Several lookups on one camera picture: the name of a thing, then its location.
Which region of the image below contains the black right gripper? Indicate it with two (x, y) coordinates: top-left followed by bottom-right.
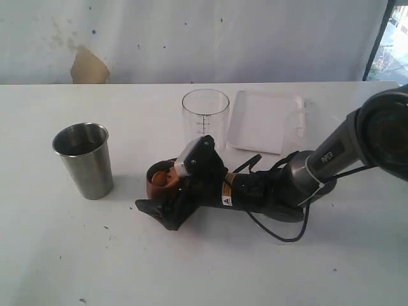
(135, 151), (228, 230)

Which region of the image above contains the brown wooden cup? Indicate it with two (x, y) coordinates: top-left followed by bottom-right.
(147, 158), (180, 200)

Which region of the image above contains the stainless steel cup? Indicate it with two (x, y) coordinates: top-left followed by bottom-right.
(52, 122), (113, 200)

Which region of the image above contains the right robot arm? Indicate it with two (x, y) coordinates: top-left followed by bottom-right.
(136, 86), (407, 230)

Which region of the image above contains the clear graduated shaker cup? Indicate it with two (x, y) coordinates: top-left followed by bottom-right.
(181, 89), (230, 152)

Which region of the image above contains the white rectangular tray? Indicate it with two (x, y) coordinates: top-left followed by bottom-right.
(226, 91), (305, 154)

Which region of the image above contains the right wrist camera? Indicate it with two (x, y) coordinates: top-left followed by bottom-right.
(173, 135), (215, 178)

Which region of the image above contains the window frame dark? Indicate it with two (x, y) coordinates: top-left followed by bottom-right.
(362, 0), (396, 81)

